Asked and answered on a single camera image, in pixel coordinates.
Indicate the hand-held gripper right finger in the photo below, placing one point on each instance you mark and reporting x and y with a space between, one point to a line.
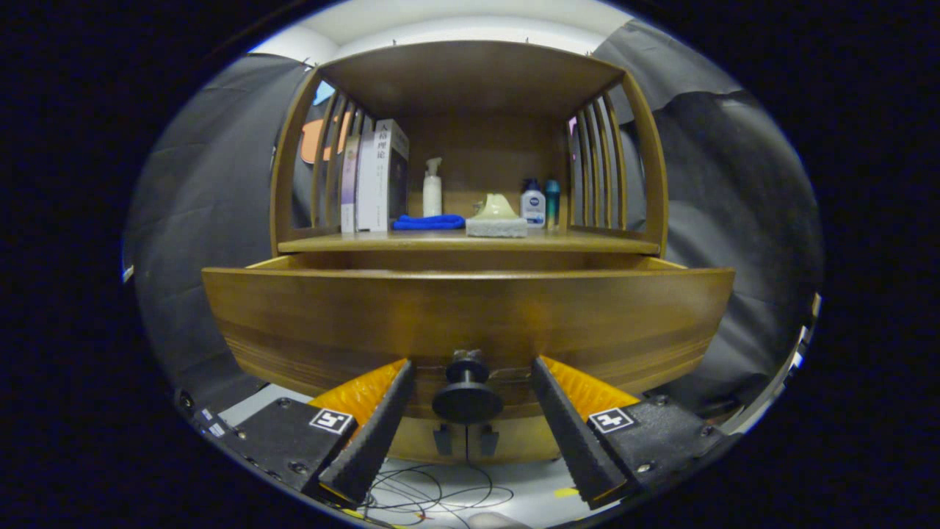
569 433

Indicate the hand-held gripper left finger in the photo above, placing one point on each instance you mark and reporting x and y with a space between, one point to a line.
382 433

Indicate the black drawer knob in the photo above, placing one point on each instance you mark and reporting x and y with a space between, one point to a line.
467 402

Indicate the wooden drawer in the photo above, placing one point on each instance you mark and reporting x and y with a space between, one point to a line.
470 316

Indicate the wooden cabinet door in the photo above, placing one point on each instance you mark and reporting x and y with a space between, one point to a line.
525 441
415 444

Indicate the wooden countertop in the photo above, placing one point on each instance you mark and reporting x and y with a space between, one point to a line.
587 241

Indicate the wooden cabinet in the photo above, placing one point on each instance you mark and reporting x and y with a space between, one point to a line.
470 73

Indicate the yellow floor tape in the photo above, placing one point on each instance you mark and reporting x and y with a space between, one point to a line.
567 492

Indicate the black floor device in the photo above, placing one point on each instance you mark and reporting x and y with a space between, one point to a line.
202 419

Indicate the blue folded cloth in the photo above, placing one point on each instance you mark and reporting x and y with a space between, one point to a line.
428 222

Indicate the teal slim bottle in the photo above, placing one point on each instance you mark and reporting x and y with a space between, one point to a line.
552 204

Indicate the white lotion bottle blue cap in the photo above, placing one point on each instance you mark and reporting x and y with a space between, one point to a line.
532 206

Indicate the white pump bottle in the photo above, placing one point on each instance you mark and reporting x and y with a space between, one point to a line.
432 197

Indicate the purple book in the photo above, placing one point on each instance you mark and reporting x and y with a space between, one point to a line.
349 187

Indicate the white book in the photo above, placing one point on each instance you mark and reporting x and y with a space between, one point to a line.
374 184

